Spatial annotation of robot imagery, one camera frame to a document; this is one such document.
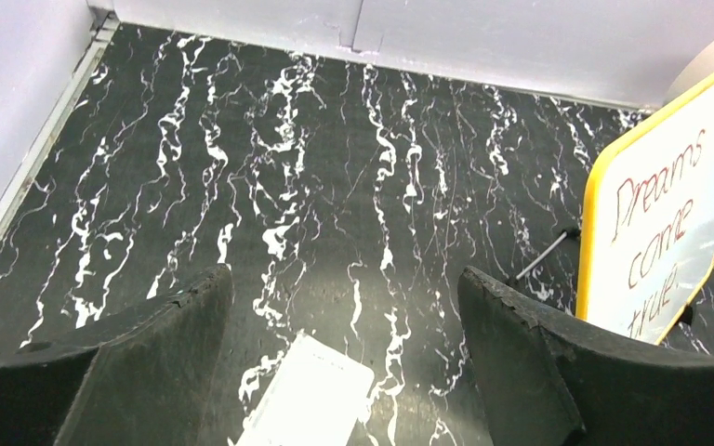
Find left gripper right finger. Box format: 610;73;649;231
457;267;714;445

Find flat packaged ruler set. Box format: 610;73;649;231
237;333;375;446

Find yellow framed whiteboard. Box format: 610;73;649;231
566;95;714;345

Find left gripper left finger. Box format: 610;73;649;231
0;266;233;445

